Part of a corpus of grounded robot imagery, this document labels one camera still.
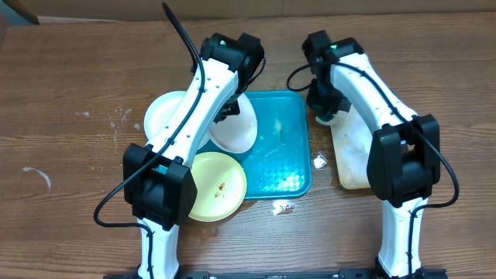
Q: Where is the green and yellow sponge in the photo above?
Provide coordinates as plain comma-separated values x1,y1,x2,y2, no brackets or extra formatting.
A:
315,115,336,126

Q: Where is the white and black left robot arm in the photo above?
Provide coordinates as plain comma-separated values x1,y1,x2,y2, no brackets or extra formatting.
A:
122,33,264,278

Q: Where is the teal plastic serving tray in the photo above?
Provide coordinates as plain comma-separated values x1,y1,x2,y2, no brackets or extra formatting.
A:
195,90,313,201

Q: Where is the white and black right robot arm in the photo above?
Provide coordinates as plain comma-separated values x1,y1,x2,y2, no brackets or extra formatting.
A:
302,30,446,278

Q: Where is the white plate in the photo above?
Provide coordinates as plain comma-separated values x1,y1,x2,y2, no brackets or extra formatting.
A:
208,94,258,153
143,91,186,152

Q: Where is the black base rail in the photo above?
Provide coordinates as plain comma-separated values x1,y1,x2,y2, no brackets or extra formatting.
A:
103,268,448,279

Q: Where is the yellow-green plate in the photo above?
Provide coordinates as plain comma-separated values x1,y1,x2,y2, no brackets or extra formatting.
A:
189,152,247,222

